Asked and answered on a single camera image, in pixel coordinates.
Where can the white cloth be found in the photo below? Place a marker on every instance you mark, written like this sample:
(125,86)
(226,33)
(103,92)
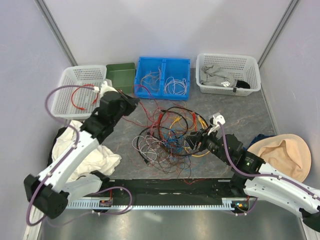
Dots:
(101,159)

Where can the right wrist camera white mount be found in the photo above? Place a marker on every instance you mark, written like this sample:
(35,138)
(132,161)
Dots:
(216,120)

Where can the left grey aluminium post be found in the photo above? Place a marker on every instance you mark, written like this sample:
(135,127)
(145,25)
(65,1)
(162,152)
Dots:
(56,31)

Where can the blue divided plastic bin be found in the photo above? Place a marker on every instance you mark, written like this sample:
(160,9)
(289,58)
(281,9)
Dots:
(163,78)

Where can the grey adidas sweatshirt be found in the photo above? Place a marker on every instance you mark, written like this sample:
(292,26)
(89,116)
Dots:
(213,75)

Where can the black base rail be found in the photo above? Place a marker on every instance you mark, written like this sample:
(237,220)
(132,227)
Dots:
(175,192)

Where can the black cloth in basket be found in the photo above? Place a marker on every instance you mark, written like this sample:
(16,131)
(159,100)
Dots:
(242,84)

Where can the empty white basket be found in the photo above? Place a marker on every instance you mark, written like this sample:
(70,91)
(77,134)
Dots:
(73,103)

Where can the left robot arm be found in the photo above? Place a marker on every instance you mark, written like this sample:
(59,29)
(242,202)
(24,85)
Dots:
(50,191)

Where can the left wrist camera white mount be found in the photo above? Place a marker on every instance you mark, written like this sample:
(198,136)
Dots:
(106,86)

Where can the beige bucket hat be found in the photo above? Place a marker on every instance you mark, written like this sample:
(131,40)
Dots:
(287,153)

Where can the blue cloth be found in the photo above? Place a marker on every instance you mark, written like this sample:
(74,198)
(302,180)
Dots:
(259,137)

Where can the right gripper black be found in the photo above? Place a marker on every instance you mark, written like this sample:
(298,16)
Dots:
(194,138)

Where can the white basket with clothes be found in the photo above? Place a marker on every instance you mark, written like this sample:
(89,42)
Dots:
(242,67)

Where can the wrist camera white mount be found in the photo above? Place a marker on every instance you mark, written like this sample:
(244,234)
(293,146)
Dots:
(216,120)
(106,86)

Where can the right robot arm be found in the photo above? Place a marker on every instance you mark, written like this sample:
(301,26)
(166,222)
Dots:
(256,178)

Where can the grey aluminium corner post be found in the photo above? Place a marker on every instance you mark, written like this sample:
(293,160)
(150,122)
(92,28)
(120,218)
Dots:
(289,11)

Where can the green plastic box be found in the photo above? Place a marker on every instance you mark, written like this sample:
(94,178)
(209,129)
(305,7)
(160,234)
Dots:
(122,76)

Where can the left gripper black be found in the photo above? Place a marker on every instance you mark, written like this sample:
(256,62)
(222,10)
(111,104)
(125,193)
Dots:
(131,102)

